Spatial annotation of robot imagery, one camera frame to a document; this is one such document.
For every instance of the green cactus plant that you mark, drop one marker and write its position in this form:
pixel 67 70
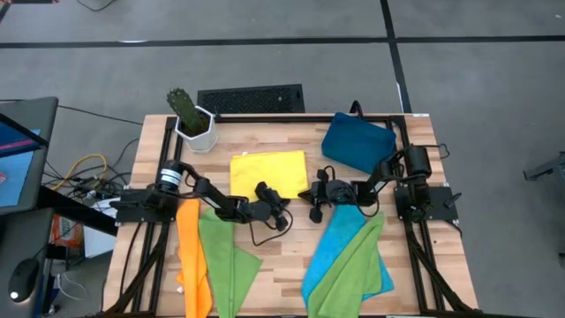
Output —
pixel 183 108

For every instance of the orange cardboard box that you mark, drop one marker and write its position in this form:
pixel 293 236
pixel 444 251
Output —
pixel 66 232

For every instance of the green microfiber towel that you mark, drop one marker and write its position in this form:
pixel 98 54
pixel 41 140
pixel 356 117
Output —
pixel 348 274
pixel 229 265

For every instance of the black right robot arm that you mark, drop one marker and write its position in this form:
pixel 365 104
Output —
pixel 384 174

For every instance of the yellow microfiber towel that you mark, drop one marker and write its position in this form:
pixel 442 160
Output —
pixel 269 170

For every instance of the black hook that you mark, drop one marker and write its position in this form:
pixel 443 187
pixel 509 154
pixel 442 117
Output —
pixel 356 108

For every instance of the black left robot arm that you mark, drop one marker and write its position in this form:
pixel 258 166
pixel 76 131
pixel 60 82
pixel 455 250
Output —
pixel 212 194

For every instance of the light blue microfiber towel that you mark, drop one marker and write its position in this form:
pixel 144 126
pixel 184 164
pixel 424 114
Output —
pixel 340 234

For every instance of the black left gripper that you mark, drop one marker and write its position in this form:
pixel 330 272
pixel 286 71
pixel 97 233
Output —
pixel 258 209

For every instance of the black computer mouse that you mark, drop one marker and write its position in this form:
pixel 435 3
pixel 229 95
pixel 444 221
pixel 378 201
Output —
pixel 24 280

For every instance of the grey metal stand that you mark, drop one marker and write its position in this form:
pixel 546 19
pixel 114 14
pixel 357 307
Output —
pixel 547 168

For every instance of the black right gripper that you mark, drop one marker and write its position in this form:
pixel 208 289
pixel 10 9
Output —
pixel 340 192

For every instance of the grey desk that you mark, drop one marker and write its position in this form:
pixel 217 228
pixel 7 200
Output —
pixel 17 238

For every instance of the black floor vent grate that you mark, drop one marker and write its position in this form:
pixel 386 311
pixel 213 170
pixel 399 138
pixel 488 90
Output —
pixel 251 99

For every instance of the white hexagonal plant pot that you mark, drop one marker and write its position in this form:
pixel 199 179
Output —
pixel 203 141

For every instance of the black aluminium table frame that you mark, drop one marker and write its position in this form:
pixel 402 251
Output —
pixel 265 118

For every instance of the grey computer monitor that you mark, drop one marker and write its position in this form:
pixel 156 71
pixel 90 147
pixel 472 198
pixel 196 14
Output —
pixel 17 176

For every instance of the white box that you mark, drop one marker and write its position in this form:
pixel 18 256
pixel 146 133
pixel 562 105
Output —
pixel 99 243

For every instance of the dark teal fabric bin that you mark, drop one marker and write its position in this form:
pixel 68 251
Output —
pixel 357 141

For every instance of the orange microfiber towel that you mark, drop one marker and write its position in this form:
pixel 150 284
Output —
pixel 192 256

